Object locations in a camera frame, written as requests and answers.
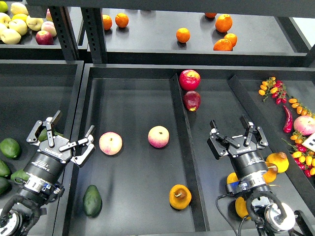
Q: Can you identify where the black middle tray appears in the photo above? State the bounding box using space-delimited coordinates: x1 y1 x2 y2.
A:
55 64 315 236

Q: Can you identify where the black tray divider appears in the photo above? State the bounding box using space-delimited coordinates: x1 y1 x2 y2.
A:
228 75 315 208
169 73 210 232

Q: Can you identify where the orange right small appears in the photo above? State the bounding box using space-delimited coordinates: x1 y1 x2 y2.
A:
224 33 238 47

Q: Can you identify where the yellow pear bottom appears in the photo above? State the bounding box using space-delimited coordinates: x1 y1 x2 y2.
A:
235 197 251 219

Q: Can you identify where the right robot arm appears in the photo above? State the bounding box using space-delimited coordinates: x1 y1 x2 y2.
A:
207 116 315 236

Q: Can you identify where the black tray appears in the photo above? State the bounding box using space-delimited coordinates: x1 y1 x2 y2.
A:
55 64 315 236
0 59 85 236

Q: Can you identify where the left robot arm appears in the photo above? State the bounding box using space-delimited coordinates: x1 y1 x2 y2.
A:
0 111 95 236

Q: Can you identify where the black tray divider right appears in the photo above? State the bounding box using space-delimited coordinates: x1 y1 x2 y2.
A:
228 75 315 208

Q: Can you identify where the green avocado lying flat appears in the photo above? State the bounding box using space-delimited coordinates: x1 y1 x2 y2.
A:
10 169 30 184

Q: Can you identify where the pink apple right edge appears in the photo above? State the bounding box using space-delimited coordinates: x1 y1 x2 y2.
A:
293 116 315 136

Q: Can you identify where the cherry tomato bunch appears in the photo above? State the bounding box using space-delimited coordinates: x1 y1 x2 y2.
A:
258 77 287 104
283 131 315 178

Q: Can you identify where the yellow apple front left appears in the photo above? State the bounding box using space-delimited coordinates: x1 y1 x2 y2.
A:
0 29 21 45

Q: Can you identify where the lower cherry tomato bunch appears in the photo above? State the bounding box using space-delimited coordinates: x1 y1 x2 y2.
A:
283 131 315 178

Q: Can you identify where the pink apple centre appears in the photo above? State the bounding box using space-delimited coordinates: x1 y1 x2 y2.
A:
148 125 169 148

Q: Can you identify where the pink apple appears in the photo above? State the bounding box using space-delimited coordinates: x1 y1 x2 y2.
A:
148 125 169 148
99 132 123 155

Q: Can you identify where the avocado at edge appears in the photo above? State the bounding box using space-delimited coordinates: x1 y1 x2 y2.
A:
0 160 11 177
0 177 10 195

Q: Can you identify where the black left tray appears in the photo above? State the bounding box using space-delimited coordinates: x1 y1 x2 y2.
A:
0 59 85 236

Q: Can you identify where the yellow apple middle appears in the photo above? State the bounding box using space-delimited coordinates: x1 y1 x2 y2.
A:
8 19 28 36

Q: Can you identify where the avocado at lower left edge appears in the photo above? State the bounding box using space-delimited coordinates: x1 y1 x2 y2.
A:
0 177 10 195

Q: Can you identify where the pale peach on shelf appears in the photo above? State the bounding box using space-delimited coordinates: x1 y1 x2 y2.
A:
41 21 57 37

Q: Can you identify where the red chili pepper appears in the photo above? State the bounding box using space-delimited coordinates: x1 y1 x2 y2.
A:
283 105 293 133

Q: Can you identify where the pink apple left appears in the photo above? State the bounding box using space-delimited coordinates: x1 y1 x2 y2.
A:
99 132 123 155

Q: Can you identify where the right black shelf post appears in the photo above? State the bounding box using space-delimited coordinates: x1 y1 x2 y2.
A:
81 7 108 64

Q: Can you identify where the red apple on shelf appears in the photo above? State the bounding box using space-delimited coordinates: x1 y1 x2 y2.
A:
35 30 54 45

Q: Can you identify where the black tray divider centre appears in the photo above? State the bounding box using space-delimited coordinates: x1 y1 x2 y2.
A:
169 73 210 232

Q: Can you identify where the dark red apple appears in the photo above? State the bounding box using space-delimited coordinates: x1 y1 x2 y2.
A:
183 90 201 112

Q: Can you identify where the orange cherry tomato string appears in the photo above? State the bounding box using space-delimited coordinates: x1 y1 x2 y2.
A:
288 96 314 118

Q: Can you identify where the upper cherry tomato bunch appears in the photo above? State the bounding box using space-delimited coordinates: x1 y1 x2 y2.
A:
258 77 287 104

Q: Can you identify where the light green avocado upper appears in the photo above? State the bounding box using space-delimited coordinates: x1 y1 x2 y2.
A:
38 128 63 142

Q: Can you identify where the bright red apple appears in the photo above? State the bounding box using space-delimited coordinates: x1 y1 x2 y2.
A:
179 69 201 91

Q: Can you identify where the black cable right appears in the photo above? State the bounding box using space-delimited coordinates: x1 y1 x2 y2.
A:
215 194 249 236

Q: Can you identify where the green avocado far left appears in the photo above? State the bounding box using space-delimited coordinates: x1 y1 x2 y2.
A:
0 138 21 159

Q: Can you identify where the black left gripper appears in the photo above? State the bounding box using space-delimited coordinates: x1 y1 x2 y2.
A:
24 110 95 181

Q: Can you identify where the orange front right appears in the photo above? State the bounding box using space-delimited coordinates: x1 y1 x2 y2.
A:
213 38 233 51

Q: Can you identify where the black shelf post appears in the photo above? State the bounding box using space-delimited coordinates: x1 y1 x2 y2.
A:
81 7 108 64
49 6 79 60

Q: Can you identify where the left black shelf post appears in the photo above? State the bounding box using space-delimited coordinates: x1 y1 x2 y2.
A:
49 6 79 60

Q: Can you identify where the white label card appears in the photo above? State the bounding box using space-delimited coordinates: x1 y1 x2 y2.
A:
302 133 315 151

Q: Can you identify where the dark green avocado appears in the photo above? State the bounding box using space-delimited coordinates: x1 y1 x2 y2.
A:
83 185 102 217

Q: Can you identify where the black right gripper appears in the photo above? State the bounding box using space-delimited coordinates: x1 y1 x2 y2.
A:
207 114 268 180

